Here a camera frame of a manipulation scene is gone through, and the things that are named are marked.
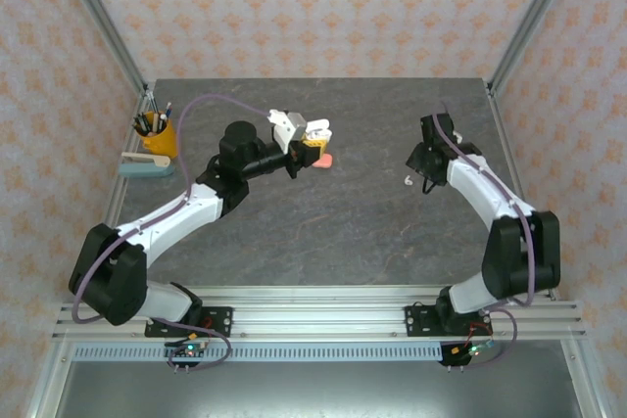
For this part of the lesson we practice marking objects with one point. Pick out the pink earbud charging case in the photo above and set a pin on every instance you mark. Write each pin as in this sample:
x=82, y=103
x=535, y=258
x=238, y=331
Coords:
x=323, y=161

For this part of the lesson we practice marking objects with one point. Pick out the white earbud charging case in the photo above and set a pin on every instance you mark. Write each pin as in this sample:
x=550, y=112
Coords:
x=318, y=123

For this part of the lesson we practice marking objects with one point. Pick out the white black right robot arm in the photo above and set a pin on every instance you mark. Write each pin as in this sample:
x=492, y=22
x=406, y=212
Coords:
x=470, y=193

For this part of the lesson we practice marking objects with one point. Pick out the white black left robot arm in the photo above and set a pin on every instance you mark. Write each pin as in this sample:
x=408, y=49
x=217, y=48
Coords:
x=181, y=222

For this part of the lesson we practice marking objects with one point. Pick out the white earbud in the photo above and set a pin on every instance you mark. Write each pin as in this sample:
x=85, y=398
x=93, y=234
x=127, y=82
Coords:
x=407, y=182

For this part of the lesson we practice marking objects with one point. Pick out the yellow pen holder cup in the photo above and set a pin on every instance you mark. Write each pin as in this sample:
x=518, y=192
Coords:
x=164, y=144

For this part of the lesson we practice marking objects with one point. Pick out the blue white pen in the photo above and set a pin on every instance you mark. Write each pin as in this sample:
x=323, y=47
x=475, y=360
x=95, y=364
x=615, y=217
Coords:
x=168, y=108

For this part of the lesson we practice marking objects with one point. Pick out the white marker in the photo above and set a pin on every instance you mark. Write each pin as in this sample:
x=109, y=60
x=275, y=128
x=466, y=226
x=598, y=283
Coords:
x=162, y=120

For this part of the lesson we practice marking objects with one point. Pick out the teal beige stapler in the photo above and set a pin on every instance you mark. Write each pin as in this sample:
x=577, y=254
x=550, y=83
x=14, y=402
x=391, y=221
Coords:
x=147, y=171

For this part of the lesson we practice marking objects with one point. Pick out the silver pen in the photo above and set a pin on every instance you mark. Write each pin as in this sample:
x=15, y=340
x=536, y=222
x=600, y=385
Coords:
x=153, y=104

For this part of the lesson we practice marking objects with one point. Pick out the black pen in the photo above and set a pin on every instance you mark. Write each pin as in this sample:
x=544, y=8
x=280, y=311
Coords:
x=142, y=123

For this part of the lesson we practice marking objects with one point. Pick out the small controller circuit board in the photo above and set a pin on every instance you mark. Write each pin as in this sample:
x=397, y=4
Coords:
x=188, y=350
x=472, y=351

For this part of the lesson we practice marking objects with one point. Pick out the grey metal panel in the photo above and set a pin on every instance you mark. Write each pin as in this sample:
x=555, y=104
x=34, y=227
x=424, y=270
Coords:
x=318, y=388

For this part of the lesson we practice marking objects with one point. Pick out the aluminium table side rail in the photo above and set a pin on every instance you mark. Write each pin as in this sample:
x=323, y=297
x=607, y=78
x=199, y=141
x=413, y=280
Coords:
x=521, y=193
x=113, y=193

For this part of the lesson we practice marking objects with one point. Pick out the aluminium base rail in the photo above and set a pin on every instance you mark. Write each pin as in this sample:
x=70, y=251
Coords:
x=318, y=312

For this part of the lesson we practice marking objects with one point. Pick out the aluminium frame post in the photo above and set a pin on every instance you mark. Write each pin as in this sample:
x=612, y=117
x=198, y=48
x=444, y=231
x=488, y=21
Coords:
x=535, y=16
x=101, y=16

